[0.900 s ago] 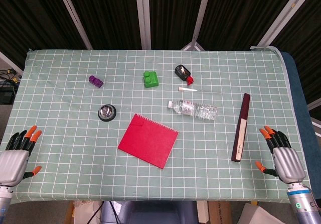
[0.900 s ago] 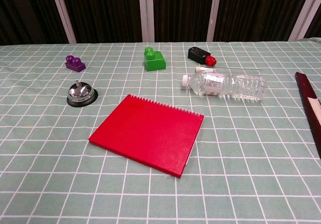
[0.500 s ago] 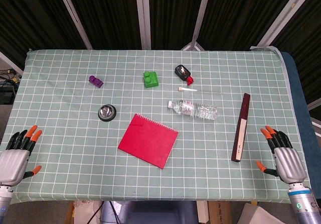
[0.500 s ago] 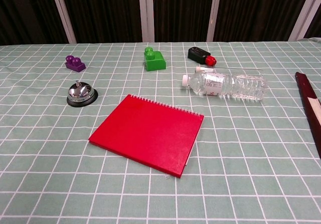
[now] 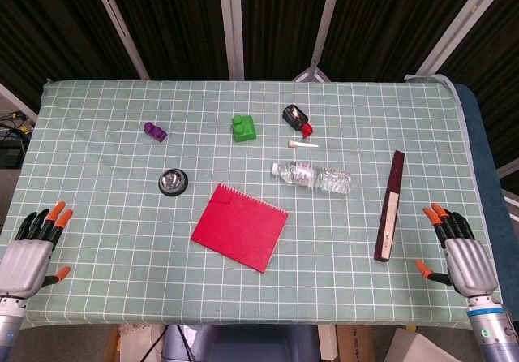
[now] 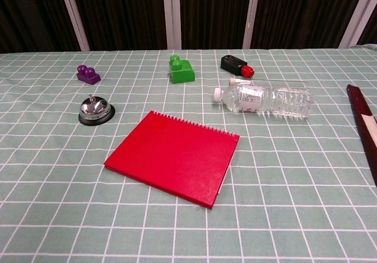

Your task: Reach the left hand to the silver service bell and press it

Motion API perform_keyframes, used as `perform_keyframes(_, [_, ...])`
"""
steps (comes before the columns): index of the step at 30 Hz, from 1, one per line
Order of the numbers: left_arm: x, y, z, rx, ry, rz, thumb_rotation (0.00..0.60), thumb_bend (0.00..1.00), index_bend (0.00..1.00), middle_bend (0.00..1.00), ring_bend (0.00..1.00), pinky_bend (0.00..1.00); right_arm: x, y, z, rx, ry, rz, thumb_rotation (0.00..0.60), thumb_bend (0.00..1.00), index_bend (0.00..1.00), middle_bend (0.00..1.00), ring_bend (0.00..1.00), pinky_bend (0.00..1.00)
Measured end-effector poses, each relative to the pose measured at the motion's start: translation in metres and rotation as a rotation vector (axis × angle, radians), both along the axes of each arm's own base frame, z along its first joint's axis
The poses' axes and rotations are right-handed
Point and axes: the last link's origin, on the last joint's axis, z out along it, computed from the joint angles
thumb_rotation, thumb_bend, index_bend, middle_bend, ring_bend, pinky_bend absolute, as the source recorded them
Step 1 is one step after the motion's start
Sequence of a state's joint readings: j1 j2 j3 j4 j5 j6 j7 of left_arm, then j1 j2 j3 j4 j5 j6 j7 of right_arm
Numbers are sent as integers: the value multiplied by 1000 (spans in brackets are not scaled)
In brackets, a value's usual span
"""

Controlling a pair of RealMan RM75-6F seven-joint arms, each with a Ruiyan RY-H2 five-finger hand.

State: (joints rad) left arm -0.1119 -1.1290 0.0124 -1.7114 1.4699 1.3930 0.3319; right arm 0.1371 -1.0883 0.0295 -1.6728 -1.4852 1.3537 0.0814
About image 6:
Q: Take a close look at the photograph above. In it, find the silver desk bell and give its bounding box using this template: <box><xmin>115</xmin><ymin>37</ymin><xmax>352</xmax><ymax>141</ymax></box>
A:
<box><xmin>78</xmin><ymin>94</ymin><xmax>115</xmax><ymax>126</ymax></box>

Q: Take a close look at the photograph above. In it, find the red spiral notebook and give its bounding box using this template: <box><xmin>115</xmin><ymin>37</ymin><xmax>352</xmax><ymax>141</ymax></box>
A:
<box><xmin>104</xmin><ymin>110</ymin><xmax>240</xmax><ymax>211</ymax></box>

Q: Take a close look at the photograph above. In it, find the green toy building block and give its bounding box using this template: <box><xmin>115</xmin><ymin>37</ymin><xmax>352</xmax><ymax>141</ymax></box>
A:
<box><xmin>169</xmin><ymin>55</ymin><xmax>196</xmax><ymax>84</ymax></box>

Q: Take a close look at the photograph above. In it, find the black device with red cap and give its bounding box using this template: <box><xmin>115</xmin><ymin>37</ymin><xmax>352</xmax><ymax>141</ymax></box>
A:
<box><xmin>220</xmin><ymin>55</ymin><xmax>256</xmax><ymax>78</ymax></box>

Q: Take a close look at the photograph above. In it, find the clear plastic water bottle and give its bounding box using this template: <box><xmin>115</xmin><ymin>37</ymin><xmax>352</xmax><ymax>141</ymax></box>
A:
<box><xmin>213</xmin><ymin>83</ymin><xmax>313</xmax><ymax>119</ymax></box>

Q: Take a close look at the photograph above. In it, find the green checkered tablecloth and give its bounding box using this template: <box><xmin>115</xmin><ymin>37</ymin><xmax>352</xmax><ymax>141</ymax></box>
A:
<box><xmin>0</xmin><ymin>43</ymin><xmax>377</xmax><ymax>263</ymax></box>

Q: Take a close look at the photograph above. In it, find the purple toy building block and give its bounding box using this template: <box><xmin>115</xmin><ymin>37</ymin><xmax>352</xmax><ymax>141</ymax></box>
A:
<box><xmin>76</xmin><ymin>64</ymin><xmax>102</xmax><ymax>85</ymax></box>

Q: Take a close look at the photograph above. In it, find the dark red wooden board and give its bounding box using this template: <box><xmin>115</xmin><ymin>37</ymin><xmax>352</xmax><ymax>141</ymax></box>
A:
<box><xmin>346</xmin><ymin>84</ymin><xmax>377</xmax><ymax>187</ymax></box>

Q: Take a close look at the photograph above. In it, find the thin probe with white handle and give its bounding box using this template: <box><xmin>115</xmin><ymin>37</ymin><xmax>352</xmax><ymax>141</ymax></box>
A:
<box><xmin>229</xmin><ymin>78</ymin><xmax>309</xmax><ymax>86</ymax></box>

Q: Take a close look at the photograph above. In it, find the white frame post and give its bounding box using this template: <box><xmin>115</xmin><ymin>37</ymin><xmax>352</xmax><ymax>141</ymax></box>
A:
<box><xmin>242</xmin><ymin>0</ymin><xmax>262</xmax><ymax>50</ymax></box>
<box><xmin>57</xmin><ymin>0</ymin><xmax>91</xmax><ymax>52</ymax></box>
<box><xmin>338</xmin><ymin>0</ymin><xmax>377</xmax><ymax>48</ymax></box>
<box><xmin>162</xmin><ymin>0</ymin><xmax>182</xmax><ymax>50</ymax></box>

